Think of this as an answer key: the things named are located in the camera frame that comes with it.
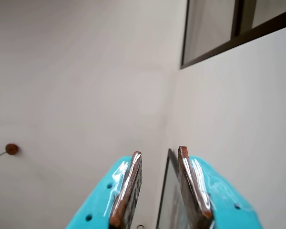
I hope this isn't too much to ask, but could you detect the teal gripper finger with brown pad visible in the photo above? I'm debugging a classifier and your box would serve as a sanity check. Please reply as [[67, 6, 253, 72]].
[[66, 150, 143, 229], [177, 146, 264, 229]]

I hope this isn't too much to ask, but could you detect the copper wire cage pendant lamp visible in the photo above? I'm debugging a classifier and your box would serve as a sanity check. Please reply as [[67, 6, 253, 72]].
[[0, 143, 19, 180]]

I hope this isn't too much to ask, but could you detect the black framed wall picture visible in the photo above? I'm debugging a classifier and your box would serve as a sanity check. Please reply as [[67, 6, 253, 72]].
[[156, 148, 185, 229]]

